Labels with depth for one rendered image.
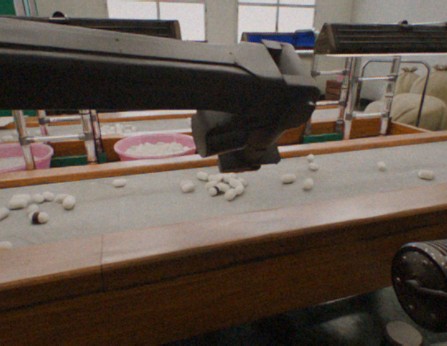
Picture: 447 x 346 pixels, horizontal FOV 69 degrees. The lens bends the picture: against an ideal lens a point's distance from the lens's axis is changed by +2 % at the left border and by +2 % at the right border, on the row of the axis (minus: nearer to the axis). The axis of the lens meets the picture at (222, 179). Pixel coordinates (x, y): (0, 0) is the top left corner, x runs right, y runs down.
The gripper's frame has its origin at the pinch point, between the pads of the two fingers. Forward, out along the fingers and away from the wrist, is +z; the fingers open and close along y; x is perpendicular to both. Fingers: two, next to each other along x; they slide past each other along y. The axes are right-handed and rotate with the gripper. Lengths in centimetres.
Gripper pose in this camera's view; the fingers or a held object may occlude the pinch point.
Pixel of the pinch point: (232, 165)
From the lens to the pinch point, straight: 59.8
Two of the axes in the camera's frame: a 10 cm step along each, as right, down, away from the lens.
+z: -2.2, 3.1, 9.2
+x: 1.8, 9.4, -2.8
